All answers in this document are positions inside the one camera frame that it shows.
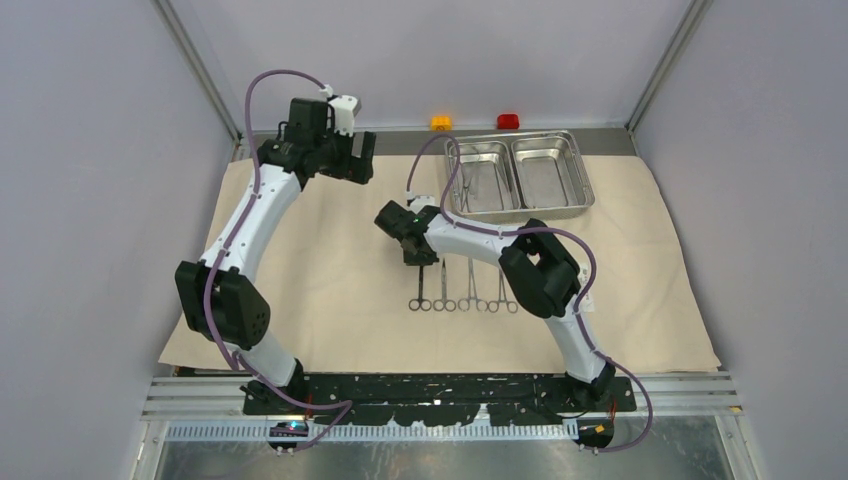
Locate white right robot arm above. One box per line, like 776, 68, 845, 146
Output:
375, 201, 616, 411

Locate steel mesh instrument tray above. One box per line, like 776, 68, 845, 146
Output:
444, 130, 595, 224

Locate steel hemostat clamp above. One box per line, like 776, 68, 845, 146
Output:
487, 272, 519, 314

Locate long steel needle holder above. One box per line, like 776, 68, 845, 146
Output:
457, 258, 488, 312

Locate yellow block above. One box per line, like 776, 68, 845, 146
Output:
430, 115, 453, 131

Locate steel forceps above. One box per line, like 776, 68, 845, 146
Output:
459, 155, 480, 213

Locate cream cloth wrap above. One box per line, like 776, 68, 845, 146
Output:
157, 154, 722, 376

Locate straight steel scissors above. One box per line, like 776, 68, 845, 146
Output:
433, 260, 457, 312

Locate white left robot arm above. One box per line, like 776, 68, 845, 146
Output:
175, 95, 376, 414

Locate curved steel scissors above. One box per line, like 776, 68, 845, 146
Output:
408, 265, 433, 312

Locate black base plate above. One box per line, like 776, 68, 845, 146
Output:
240, 373, 636, 427

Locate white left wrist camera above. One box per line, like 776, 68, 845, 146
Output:
323, 84, 361, 137

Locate white sterile packet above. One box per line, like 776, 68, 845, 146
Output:
578, 263, 596, 313

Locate red block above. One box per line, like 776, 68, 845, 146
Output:
496, 113, 520, 130

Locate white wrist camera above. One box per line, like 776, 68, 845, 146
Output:
323, 84, 361, 137
406, 191, 438, 212

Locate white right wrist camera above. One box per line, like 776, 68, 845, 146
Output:
406, 191, 438, 212

